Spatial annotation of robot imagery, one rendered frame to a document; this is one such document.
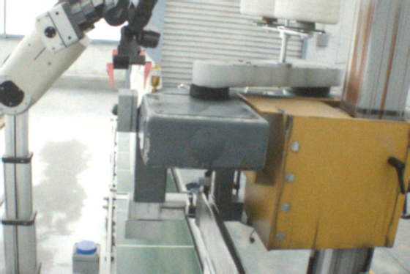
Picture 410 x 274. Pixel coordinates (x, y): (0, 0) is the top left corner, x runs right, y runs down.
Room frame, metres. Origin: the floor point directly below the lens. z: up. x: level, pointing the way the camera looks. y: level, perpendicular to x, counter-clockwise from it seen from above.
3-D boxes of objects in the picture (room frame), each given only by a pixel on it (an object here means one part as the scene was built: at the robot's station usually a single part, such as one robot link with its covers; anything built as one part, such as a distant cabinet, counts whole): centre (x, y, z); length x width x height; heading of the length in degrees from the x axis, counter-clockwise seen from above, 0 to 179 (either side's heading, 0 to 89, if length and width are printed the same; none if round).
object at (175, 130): (0.99, 0.01, 1.21); 0.30 x 0.25 x 0.30; 11
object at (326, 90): (1.32, -0.30, 1.35); 0.12 x 0.12 x 0.04
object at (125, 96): (1.07, 0.17, 1.29); 0.08 x 0.05 x 0.09; 11
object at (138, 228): (1.09, 0.12, 0.98); 0.09 x 0.05 x 0.05; 101
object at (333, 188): (1.08, -0.32, 1.18); 0.34 x 0.25 x 0.31; 101
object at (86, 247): (1.18, 0.29, 0.84); 0.06 x 0.06 x 0.02
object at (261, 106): (1.06, -0.13, 1.26); 0.22 x 0.05 x 0.16; 11
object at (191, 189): (2.92, 0.00, 0.35); 0.30 x 0.15 x 0.15; 11
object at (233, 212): (1.13, -0.09, 1.04); 0.08 x 0.06 x 0.05; 101
